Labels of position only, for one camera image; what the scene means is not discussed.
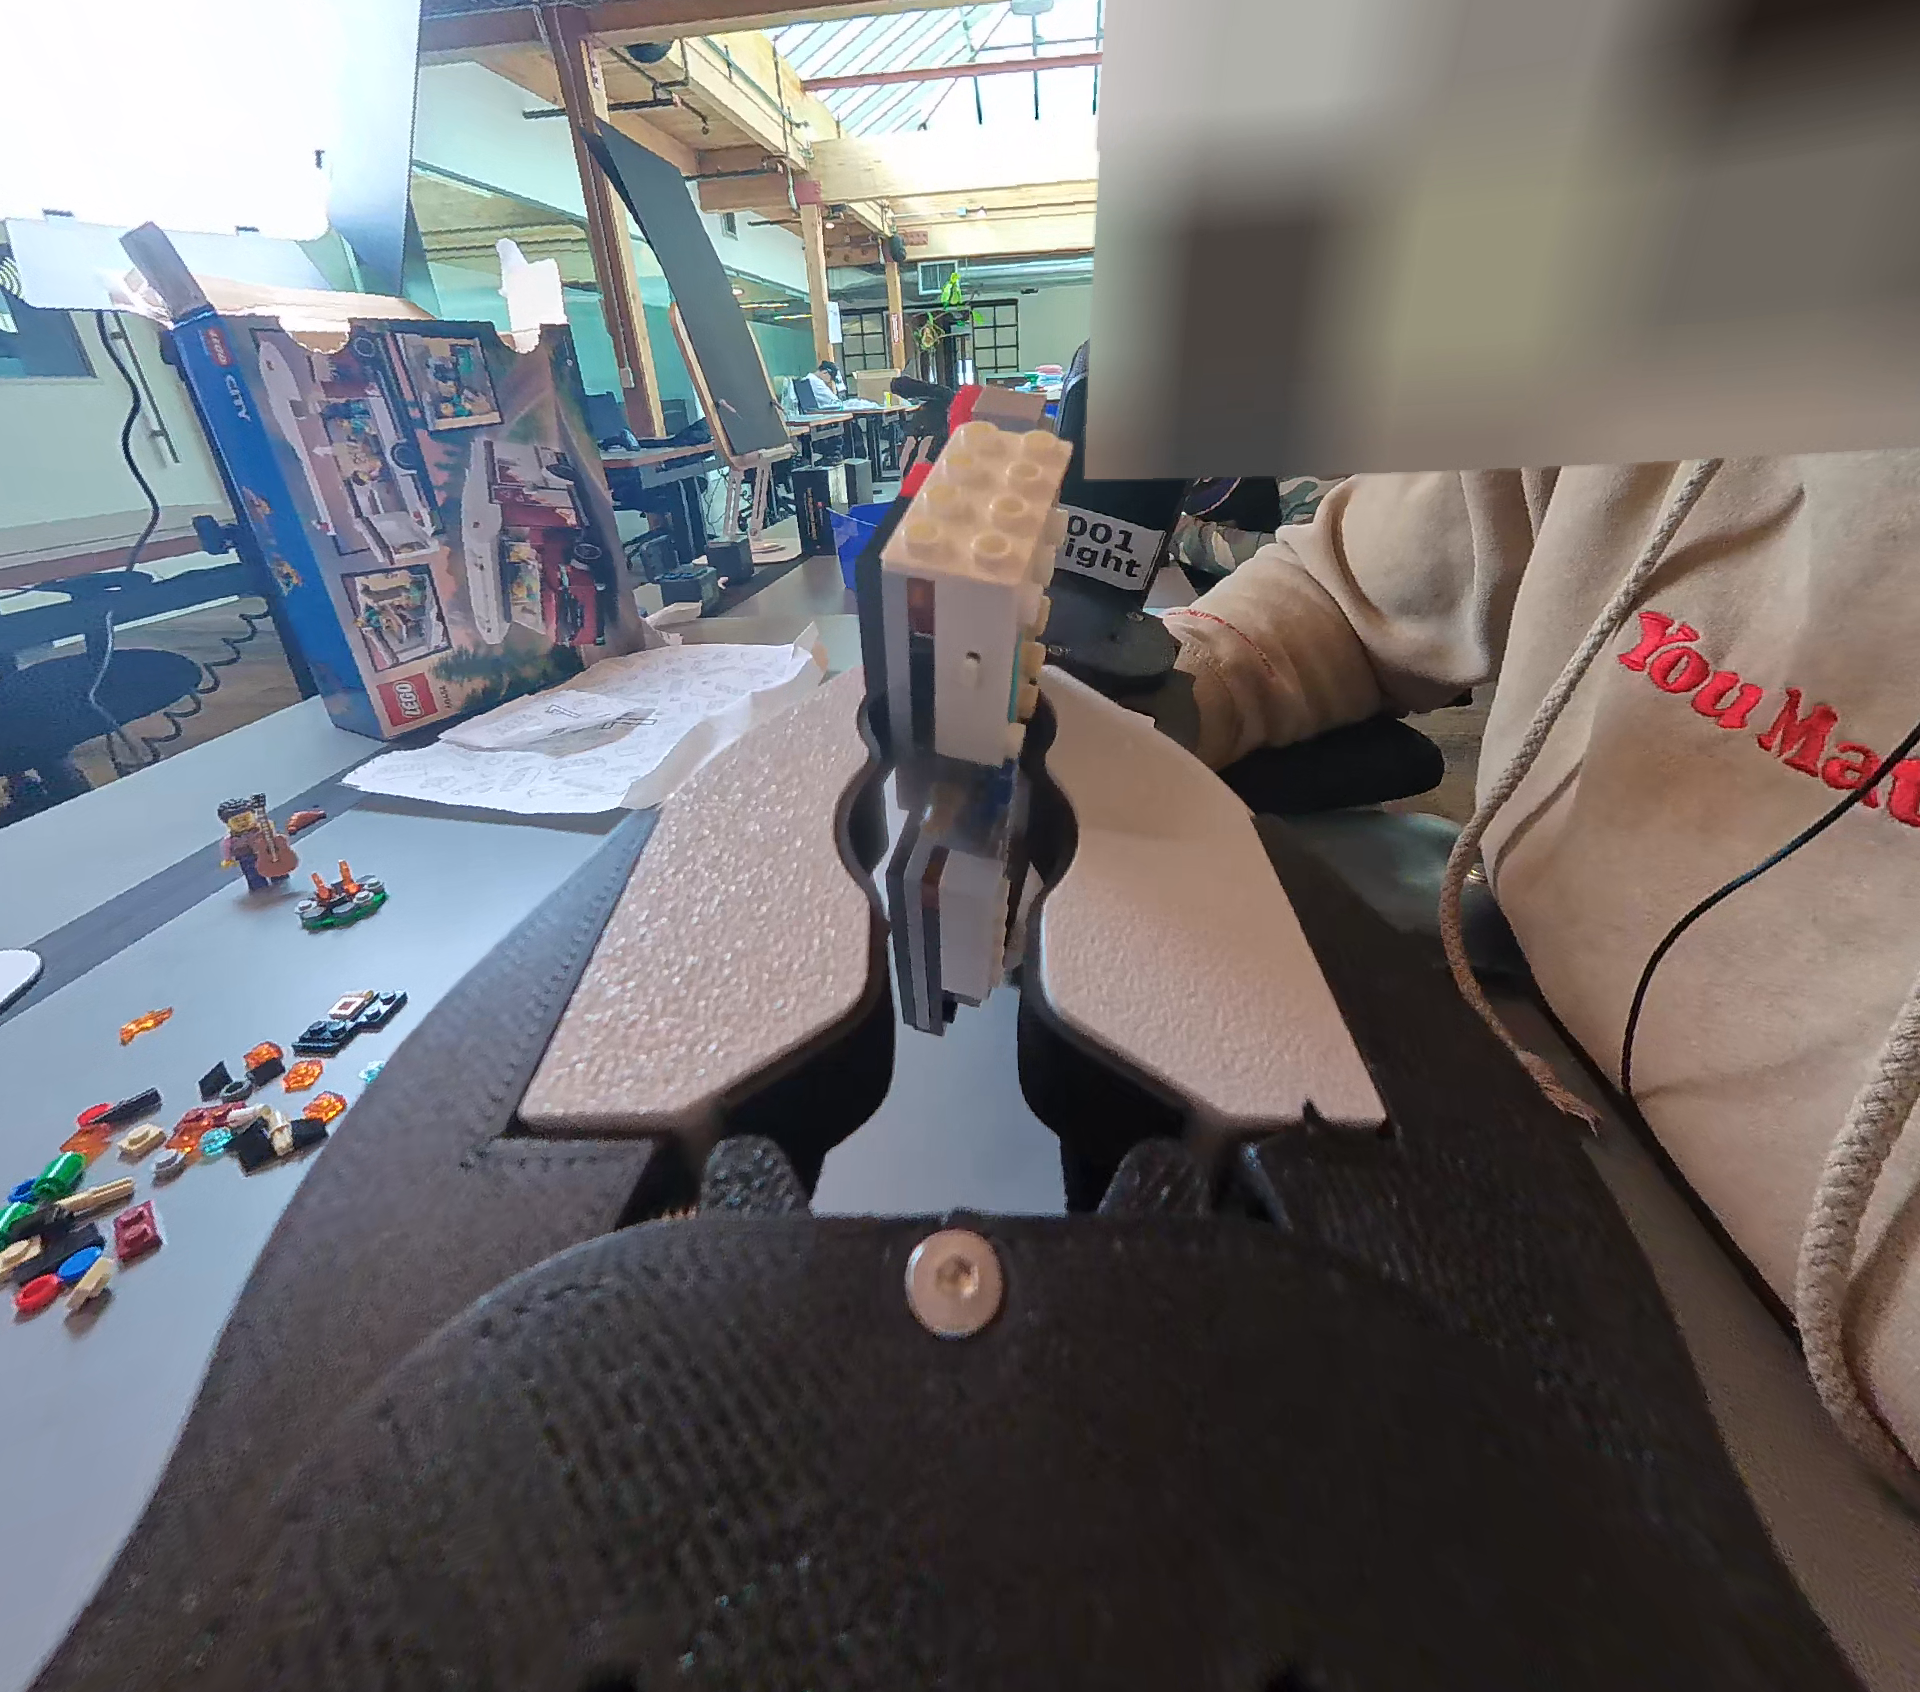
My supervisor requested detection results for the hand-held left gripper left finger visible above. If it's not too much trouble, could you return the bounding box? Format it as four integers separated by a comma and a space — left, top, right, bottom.
517, 673, 894, 1136

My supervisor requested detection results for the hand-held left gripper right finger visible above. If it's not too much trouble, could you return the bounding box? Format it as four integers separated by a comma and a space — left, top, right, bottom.
1024, 668, 1389, 1135

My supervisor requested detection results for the grey lego model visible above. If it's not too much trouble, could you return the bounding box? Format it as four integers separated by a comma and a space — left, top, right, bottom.
854, 378, 1073, 1041

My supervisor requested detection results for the person's right forearm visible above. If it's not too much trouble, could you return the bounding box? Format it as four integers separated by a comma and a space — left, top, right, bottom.
1162, 465, 1568, 771

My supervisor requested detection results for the black lego plate assembly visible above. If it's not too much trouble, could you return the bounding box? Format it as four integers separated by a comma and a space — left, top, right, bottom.
292, 987, 409, 1052

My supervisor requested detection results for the lego minifigure with guitar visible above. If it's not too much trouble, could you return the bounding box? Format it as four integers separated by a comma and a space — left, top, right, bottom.
217, 793, 302, 896

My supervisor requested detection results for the lego set box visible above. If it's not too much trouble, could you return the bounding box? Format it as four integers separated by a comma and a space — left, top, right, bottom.
120, 222, 649, 742

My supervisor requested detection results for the pile of loose lego pieces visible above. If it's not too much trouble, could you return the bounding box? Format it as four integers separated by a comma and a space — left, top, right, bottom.
0, 1039, 394, 1319

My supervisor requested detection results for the white printed paper bag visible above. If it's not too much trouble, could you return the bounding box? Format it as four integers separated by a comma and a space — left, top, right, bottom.
342, 626, 827, 816

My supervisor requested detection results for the person's beige hoodie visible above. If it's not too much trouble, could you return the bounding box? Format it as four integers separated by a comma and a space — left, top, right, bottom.
1440, 454, 1920, 1506

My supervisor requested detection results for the black panel on stand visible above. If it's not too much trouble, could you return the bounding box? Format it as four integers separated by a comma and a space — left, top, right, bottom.
577, 123, 797, 561

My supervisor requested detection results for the black office chair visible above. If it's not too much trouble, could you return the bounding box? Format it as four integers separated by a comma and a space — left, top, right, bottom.
0, 582, 204, 809

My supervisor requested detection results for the thin black cable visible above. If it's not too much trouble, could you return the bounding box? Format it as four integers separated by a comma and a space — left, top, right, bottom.
1624, 717, 1920, 1093

